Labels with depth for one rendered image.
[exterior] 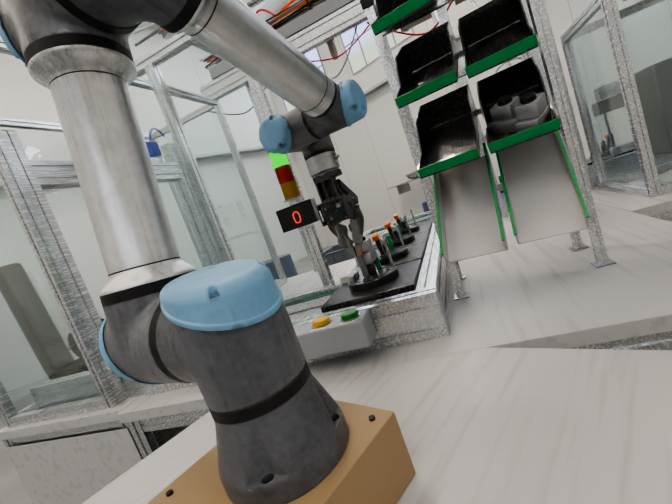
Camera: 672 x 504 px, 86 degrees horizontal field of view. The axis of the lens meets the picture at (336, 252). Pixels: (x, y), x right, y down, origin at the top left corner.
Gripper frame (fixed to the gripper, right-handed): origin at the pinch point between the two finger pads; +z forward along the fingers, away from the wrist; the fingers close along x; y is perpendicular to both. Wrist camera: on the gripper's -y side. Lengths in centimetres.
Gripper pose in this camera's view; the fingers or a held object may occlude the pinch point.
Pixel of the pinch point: (356, 250)
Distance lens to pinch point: 90.5
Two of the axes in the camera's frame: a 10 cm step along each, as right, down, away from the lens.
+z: 3.3, 9.4, 1.2
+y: -2.9, 2.2, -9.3
